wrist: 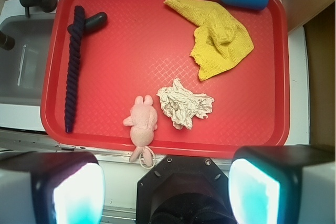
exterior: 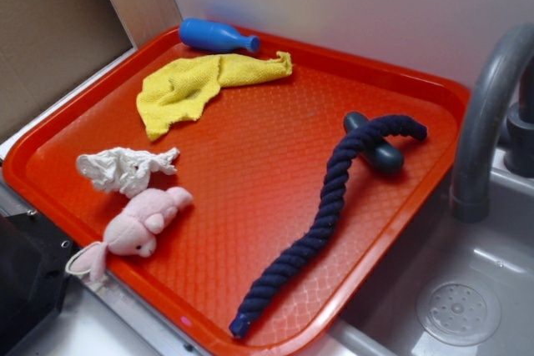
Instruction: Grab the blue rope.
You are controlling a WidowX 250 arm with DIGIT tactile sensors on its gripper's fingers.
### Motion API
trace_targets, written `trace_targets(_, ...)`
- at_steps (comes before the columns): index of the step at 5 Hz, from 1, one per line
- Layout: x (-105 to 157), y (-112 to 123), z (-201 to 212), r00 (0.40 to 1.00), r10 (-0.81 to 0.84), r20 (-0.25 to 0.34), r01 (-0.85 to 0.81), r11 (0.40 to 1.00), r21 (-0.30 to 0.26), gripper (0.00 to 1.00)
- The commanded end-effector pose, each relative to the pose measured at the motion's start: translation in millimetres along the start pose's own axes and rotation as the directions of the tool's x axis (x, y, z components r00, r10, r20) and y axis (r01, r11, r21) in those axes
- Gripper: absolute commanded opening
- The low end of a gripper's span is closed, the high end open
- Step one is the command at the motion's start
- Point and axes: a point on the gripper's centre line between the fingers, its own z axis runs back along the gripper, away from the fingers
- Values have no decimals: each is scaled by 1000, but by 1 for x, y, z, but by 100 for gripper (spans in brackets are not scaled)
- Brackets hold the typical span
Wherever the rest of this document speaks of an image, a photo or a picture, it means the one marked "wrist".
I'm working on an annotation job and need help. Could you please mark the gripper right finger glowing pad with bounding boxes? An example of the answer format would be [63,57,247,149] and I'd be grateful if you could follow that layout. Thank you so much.
[228,145,335,223]

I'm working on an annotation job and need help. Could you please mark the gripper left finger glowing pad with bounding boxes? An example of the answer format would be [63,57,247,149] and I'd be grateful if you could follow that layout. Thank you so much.
[1,151,105,223]

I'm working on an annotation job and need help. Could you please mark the dark blue twisted rope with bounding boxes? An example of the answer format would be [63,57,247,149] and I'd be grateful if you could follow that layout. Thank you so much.
[64,5,87,133]

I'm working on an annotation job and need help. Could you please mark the pink plush bunny toy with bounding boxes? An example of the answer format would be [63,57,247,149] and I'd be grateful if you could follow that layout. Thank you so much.
[123,94,158,169]

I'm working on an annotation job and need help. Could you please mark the grey toy sink basin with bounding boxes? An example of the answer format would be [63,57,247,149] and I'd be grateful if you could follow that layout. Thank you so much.
[1,14,55,106]

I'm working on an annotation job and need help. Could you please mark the crumpled white paper towel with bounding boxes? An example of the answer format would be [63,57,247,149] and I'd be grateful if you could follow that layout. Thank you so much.
[156,78,215,130]

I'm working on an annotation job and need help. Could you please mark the red plastic tray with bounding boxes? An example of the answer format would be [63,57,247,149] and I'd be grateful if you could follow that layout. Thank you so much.
[40,0,290,158]

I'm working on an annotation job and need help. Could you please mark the yellow microfiber cloth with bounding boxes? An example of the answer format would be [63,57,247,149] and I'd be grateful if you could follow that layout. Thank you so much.
[164,0,254,81]

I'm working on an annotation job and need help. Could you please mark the dark grey oblong capsule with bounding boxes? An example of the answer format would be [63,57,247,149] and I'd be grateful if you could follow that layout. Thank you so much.
[85,12,108,33]

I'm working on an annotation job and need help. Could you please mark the brown cardboard panel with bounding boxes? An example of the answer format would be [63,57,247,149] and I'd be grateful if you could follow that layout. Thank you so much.
[282,0,335,147]

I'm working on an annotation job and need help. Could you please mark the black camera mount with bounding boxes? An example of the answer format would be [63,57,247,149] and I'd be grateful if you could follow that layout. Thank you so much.
[135,156,237,223]

